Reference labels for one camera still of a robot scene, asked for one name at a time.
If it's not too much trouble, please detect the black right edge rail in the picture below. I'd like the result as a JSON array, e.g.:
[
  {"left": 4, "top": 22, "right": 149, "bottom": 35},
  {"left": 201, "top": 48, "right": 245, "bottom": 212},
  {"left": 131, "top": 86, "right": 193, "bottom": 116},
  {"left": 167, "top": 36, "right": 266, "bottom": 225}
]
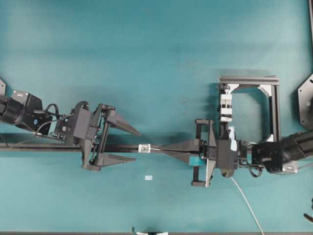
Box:
[{"left": 307, "top": 0, "right": 313, "bottom": 46}]

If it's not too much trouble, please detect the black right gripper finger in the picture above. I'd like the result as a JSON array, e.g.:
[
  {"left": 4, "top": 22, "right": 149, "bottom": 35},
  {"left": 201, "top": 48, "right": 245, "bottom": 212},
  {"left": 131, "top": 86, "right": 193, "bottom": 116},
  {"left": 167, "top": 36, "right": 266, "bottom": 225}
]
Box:
[
  {"left": 160, "top": 139, "right": 206, "bottom": 152},
  {"left": 163, "top": 150, "right": 206, "bottom": 165}
]

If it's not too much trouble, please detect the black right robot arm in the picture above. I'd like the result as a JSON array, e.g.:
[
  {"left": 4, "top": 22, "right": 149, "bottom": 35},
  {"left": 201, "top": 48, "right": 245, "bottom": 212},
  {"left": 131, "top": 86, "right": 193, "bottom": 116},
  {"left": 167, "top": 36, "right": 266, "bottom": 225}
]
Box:
[{"left": 160, "top": 119, "right": 313, "bottom": 188}]

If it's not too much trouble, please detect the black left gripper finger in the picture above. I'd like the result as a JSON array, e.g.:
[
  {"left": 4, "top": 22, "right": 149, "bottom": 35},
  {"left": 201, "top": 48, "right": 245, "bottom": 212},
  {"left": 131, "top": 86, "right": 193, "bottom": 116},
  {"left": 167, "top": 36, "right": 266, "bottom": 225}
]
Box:
[
  {"left": 107, "top": 109, "right": 141, "bottom": 136},
  {"left": 94, "top": 153, "right": 135, "bottom": 168}
]

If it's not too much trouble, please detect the white wire clamp block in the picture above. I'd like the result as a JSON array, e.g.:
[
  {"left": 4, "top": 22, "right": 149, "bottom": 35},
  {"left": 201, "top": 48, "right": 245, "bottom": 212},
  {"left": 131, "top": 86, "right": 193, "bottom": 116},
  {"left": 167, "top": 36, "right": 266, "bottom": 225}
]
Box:
[{"left": 219, "top": 85, "right": 232, "bottom": 122}]

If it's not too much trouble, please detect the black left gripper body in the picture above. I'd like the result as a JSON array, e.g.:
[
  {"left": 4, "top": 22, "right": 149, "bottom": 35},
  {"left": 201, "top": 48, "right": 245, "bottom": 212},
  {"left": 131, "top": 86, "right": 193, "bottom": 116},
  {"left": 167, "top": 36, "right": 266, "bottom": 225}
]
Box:
[{"left": 54, "top": 104, "right": 115, "bottom": 171}]

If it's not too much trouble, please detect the long black aluminium rail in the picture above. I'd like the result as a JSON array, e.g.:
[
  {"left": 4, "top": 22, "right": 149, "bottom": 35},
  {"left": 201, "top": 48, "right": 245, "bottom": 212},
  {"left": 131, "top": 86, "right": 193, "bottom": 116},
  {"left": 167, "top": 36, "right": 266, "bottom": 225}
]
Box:
[{"left": 0, "top": 143, "right": 255, "bottom": 154}]

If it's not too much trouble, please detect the silver metal fitting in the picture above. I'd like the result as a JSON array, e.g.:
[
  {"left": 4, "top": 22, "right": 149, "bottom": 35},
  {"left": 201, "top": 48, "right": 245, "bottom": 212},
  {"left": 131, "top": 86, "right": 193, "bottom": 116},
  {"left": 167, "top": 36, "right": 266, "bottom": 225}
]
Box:
[{"left": 138, "top": 144, "right": 151, "bottom": 153}]

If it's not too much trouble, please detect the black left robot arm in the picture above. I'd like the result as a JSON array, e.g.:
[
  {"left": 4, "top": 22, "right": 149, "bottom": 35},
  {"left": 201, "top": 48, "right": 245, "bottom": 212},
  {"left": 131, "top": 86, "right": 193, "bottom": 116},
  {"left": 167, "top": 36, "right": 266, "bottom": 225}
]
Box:
[{"left": 0, "top": 91, "right": 140, "bottom": 171}]

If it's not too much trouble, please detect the thin grey wire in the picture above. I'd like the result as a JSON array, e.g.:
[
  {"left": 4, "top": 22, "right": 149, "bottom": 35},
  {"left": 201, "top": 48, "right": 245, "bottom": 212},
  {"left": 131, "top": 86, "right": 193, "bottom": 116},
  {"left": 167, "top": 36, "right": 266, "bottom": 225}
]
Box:
[{"left": 150, "top": 146, "right": 265, "bottom": 235}]

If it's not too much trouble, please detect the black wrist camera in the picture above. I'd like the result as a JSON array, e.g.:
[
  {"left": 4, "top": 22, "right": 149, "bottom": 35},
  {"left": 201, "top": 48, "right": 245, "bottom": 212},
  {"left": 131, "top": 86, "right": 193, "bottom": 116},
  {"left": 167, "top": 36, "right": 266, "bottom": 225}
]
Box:
[
  {"left": 217, "top": 140, "right": 238, "bottom": 178},
  {"left": 69, "top": 101, "right": 92, "bottom": 139}
]

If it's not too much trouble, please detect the black cable at right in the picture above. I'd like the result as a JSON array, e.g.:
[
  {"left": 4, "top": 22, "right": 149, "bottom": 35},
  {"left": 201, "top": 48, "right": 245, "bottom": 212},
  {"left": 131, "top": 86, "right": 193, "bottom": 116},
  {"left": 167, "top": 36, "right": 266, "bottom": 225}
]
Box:
[{"left": 303, "top": 198, "right": 313, "bottom": 221}]

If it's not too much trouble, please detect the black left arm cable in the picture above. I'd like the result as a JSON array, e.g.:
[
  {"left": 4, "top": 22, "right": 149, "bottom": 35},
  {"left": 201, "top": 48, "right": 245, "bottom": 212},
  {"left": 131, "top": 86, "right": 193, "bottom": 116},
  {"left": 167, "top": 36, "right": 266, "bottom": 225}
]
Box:
[{"left": 31, "top": 104, "right": 74, "bottom": 138}]

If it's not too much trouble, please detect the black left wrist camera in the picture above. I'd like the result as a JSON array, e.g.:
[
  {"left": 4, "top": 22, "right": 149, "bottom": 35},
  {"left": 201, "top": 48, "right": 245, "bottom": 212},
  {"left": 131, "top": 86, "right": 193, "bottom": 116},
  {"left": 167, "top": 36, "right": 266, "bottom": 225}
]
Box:
[{"left": 69, "top": 101, "right": 92, "bottom": 139}]

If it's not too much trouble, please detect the black edge rail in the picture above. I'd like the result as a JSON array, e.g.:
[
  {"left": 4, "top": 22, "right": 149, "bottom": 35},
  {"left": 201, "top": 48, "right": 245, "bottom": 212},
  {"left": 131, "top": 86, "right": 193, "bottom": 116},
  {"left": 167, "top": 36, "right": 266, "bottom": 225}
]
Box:
[
  {"left": 307, "top": 0, "right": 313, "bottom": 46},
  {"left": 0, "top": 232, "right": 313, "bottom": 235}
]

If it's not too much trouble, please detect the small blue tape patch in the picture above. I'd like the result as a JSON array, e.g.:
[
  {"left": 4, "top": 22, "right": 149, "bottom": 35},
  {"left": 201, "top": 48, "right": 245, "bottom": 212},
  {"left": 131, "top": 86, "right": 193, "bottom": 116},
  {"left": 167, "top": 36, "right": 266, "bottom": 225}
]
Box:
[{"left": 145, "top": 175, "right": 153, "bottom": 181}]

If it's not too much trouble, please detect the black square extrusion frame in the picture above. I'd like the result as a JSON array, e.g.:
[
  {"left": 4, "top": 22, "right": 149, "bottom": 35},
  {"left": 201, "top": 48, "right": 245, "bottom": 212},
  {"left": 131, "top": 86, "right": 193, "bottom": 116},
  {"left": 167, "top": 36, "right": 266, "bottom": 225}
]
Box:
[{"left": 218, "top": 75, "right": 281, "bottom": 142}]

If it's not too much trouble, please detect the white bracket at bottom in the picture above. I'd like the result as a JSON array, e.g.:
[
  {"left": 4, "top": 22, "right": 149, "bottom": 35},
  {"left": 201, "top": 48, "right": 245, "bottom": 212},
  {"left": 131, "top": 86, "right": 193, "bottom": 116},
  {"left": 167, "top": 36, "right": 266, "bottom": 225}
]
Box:
[{"left": 136, "top": 232, "right": 155, "bottom": 235}]

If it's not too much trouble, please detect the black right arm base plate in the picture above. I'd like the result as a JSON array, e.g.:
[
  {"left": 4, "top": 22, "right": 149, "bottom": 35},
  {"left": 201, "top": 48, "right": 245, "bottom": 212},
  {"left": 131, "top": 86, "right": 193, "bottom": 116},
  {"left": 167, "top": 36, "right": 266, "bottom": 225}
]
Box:
[{"left": 298, "top": 74, "right": 313, "bottom": 130}]

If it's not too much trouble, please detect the black bottom edge rail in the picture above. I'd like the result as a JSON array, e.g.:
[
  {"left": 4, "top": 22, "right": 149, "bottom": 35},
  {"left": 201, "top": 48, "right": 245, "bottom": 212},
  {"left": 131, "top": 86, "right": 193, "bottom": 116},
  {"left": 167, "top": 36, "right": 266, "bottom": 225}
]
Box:
[{"left": 0, "top": 232, "right": 313, "bottom": 235}]

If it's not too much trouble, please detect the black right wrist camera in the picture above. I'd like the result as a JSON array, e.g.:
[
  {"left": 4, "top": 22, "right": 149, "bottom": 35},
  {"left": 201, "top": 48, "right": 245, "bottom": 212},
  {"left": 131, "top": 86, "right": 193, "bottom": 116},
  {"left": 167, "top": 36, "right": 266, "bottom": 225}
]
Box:
[{"left": 217, "top": 140, "right": 238, "bottom": 178}]

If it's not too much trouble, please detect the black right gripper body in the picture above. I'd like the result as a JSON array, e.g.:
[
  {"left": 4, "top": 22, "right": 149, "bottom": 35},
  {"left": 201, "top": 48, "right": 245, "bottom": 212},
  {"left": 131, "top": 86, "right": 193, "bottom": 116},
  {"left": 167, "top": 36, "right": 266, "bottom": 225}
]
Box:
[{"left": 191, "top": 119, "right": 240, "bottom": 188}]

